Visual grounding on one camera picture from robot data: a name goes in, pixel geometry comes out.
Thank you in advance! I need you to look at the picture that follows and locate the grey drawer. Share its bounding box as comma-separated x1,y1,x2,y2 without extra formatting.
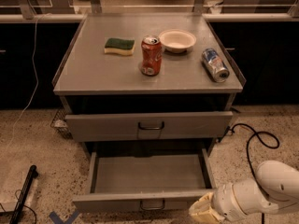
73,149,216,213
65,111,233,142

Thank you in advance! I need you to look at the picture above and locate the blue silver soda can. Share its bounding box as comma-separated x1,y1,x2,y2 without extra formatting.
202,49,230,83

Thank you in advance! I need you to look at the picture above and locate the white bowl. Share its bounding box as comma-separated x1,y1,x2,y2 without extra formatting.
159,29,196,54

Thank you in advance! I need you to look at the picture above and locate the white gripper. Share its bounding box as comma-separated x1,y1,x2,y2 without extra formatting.
189,183,247,224

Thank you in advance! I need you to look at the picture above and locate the thin black cable left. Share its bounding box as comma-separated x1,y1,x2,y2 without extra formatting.
0,189,37,224

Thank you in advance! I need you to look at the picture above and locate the grey metal drawer cabinet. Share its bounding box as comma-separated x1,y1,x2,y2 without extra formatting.
51,12,247,161

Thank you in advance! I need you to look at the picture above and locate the white hanging cable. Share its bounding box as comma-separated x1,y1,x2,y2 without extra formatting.
6,12,52,147

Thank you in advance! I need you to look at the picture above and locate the black floor cable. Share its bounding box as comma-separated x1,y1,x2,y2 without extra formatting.
218,122,280,224

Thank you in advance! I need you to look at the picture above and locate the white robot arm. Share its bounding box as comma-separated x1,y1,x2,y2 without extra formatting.
189,161,299,224

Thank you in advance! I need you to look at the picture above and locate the black bar on floor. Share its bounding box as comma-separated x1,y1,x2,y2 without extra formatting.
9,165,38,224

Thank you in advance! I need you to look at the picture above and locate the red soda can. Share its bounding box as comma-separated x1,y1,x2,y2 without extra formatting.
141,35,162,76

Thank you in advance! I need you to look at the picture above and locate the green yellow sponge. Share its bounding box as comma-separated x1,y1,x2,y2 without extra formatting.
104,37,135,56

